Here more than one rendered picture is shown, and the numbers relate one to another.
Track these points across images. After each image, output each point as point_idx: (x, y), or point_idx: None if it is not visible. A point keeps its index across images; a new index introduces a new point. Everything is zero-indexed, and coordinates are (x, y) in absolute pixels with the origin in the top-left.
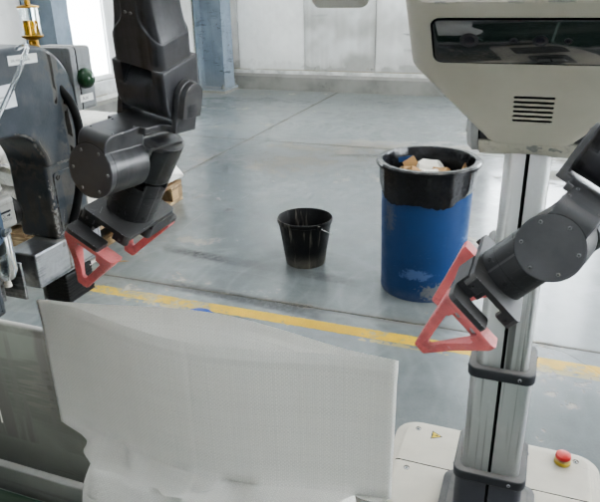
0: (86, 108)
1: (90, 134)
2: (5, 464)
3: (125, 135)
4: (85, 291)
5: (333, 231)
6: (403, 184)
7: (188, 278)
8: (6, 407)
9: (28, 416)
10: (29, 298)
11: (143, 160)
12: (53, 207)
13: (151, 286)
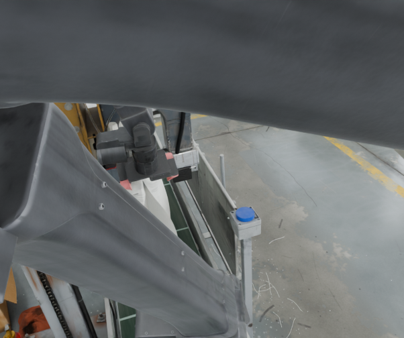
0: None
1: (96, 138)
2: (196, 225)
3: (109, 143)
4: (184, 179)
5: None
6: None
7: (400, 162)
8: (207, 201)
9: (211, 210)
10: (305, 139)
11: (120, 154)
12: (167, 139)
13: (373, 158)
